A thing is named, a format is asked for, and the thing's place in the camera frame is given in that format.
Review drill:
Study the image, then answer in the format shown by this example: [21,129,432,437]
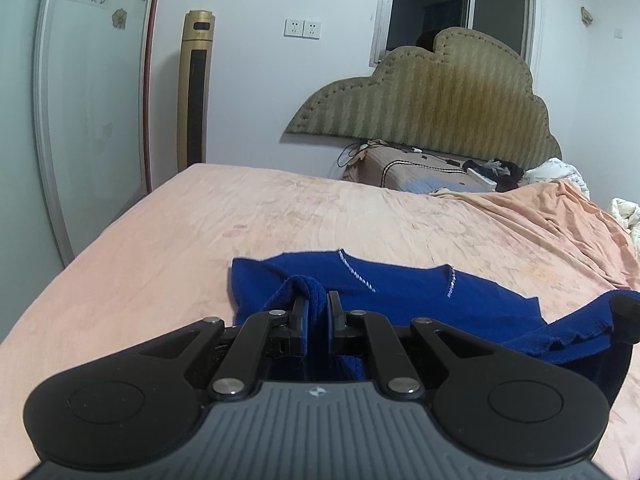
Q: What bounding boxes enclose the olive padded headboard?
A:
[284,26,563,169]

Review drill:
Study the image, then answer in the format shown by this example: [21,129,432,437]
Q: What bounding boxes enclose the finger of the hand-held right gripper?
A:
[611,294,640,347]

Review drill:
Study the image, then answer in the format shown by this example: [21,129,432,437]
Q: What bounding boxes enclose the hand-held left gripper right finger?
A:
[326,290,502,403]

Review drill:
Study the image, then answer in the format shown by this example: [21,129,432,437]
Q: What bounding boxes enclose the gold tower air conditioner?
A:
[177,10,217,169]

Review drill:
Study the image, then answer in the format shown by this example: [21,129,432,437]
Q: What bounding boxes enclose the cream crumpled cloth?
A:
[606,197,640,242]

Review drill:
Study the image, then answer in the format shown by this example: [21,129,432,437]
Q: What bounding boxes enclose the white crumpled quilt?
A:
[522,157,592,197]

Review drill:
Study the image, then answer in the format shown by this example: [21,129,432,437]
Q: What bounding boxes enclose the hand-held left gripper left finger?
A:
[136,295,311,403]

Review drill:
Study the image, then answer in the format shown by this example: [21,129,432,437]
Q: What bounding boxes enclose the dark cables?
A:
[342,142,373,168]

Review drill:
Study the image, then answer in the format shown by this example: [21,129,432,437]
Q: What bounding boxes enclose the dark clothes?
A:
[462,158,525,192]

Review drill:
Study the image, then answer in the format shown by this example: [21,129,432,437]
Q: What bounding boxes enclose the flower print wardrobe door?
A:
[0,0,165,270]

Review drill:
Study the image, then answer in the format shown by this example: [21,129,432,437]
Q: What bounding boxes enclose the beige patterned pillow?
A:
[342,140,497,196]

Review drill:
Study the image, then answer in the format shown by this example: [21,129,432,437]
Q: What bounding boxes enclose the blue beaded sweater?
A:
[230,248,640,403]

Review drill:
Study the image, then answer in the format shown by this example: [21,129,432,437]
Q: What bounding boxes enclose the window with white frame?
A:
[370,0,544,68]

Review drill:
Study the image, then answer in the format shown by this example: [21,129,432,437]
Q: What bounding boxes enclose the pink bed blanket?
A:
[0,162,640,463]

